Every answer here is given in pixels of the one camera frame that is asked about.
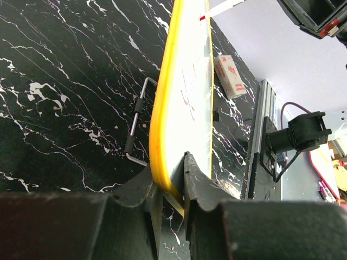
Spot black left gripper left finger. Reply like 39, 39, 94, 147
1, 167, 163, 259

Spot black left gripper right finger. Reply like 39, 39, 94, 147
184, 152, 346, 259

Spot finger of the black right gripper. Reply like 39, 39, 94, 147
278, 0, 346, 40

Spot red capped whiteboard marker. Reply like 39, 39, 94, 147
199, 0, 245, 21

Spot yellow framed whiteboard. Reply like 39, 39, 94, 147
149, 1, 214, 214

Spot black right arm base motor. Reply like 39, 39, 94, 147
260, 111, 332, 183

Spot white red label tag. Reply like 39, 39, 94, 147
214, 55, 247, 99

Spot metal wire whiteboard stand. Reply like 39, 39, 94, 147
124, 77, 158, 167

